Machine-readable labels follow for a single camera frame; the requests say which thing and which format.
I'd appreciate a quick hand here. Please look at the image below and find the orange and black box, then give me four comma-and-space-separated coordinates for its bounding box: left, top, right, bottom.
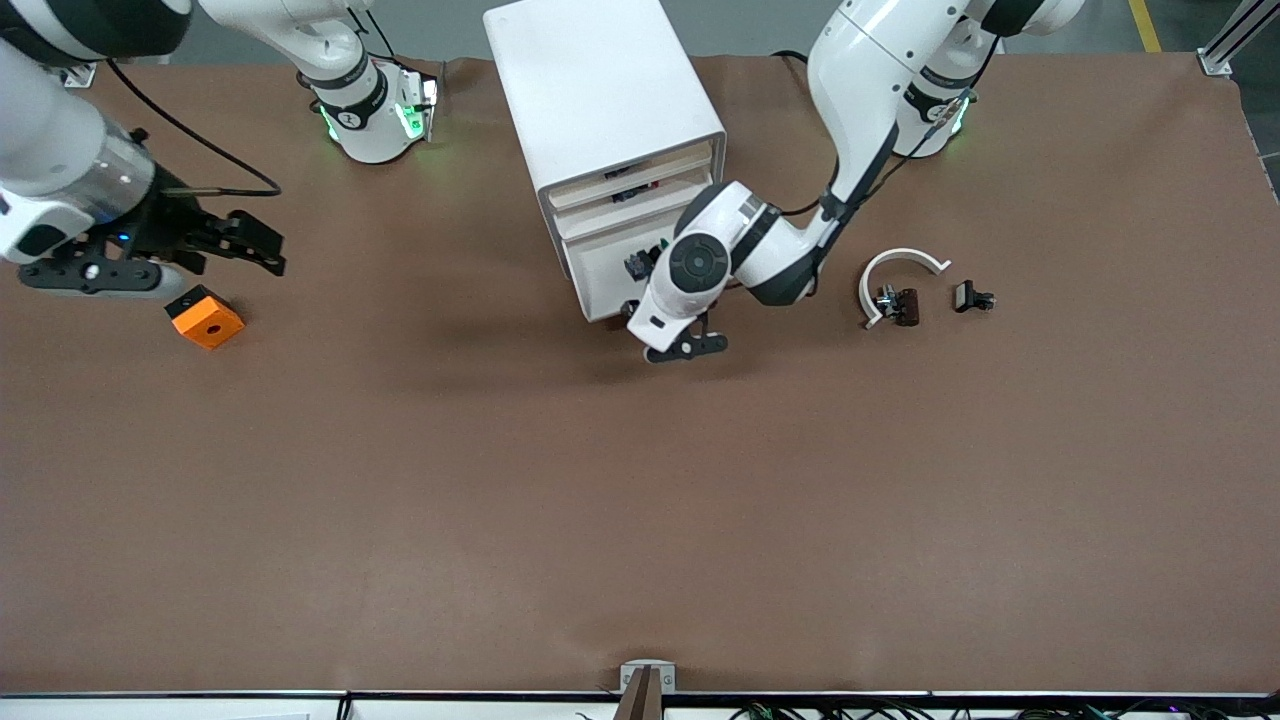
165, 285, 246, 351

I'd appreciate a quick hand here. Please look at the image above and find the brown component with metal clip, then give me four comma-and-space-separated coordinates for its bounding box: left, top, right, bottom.
875, 285, 921, 328

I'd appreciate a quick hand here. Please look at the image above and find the white curved plastic piece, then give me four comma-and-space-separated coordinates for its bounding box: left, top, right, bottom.
858, 247, 951, 331

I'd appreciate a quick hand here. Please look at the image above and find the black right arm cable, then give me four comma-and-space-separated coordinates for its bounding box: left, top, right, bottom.
105, 60, 283, 198

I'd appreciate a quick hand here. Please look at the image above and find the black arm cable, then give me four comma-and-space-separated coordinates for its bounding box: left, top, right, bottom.
105, 60, 283, 198
780, 90, 979, 218

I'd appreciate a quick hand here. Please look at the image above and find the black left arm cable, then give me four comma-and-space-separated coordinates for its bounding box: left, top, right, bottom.
780, 90, 979, 218

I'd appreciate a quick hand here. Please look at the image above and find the grey metal edge bracket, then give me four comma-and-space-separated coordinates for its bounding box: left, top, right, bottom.
620, 660, 676, 696

